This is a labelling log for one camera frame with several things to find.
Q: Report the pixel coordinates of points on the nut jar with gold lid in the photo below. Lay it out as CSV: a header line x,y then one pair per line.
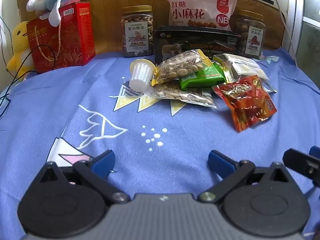
x,y
137,30
252,37

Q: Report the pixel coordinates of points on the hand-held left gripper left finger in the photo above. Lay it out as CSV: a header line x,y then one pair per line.
x,y
106,158

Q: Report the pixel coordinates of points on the red gift box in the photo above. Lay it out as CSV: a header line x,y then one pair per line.
x,y
72,42

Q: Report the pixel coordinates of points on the blue printed blanket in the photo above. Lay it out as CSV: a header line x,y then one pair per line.
x,y
175,120

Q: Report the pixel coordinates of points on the clear seed packet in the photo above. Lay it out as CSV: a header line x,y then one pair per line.
x,y
185,96

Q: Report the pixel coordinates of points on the black printed carton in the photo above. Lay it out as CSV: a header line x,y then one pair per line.
x,y
200,42

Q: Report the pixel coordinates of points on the large pink snack bag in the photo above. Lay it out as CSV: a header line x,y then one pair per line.
x,y
195,7

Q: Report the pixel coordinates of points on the white jelly cup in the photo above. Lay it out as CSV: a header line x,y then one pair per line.
x,y
140,75

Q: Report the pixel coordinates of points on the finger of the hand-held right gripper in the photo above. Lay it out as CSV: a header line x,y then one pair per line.
x,y
300,162

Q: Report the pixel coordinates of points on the clear yellow-edged peanut packet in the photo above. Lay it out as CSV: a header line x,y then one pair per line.
x,y
180,68

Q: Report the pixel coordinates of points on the red snack packet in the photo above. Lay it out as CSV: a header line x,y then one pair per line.
x,y
247,100

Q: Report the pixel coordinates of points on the yellow duck plush toy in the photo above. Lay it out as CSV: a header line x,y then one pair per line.
x,y
21,37

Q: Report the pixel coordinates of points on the green snack packet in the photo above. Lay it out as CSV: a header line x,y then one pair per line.
x,y
205,77

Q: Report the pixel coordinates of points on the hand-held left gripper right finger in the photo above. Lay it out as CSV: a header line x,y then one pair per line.
x,y
217,158

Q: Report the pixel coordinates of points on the wooden headboard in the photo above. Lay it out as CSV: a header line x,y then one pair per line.
x,y
110,5

